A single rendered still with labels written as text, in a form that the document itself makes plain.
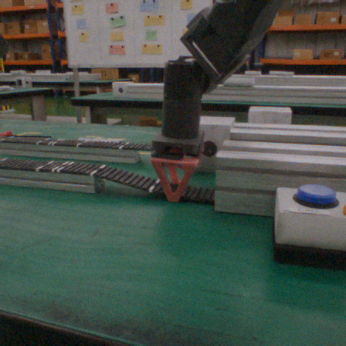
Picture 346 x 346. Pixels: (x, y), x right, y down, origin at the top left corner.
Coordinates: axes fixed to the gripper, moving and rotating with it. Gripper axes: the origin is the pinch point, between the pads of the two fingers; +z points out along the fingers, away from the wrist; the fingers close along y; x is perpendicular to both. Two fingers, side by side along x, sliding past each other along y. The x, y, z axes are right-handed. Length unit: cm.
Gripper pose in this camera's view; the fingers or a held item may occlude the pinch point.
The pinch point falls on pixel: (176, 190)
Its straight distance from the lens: 57.0
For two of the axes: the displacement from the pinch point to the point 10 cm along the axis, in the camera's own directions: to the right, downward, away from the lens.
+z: -0.6, 9.4, 3.5
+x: -9.8, -1.2, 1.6
